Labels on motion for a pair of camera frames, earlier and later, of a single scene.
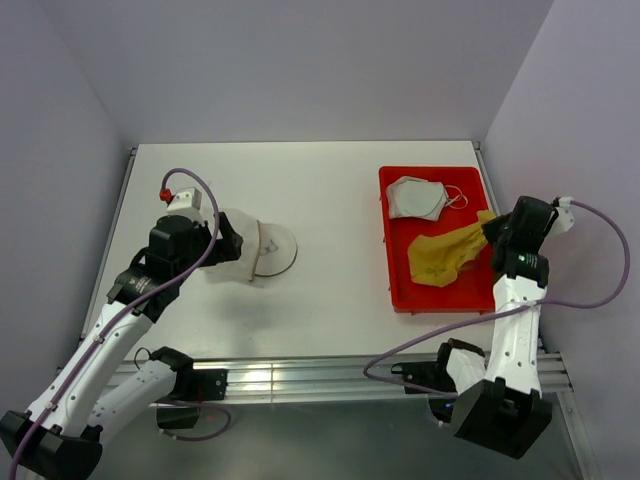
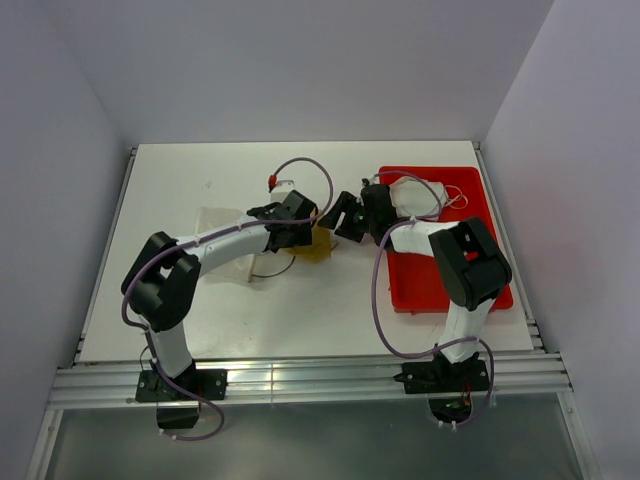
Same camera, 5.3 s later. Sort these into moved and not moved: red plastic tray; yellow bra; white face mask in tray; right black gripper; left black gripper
Moved: right black gripper; left black gripper; yellow bra
Not moved: red plastic tray; white face mask in tray
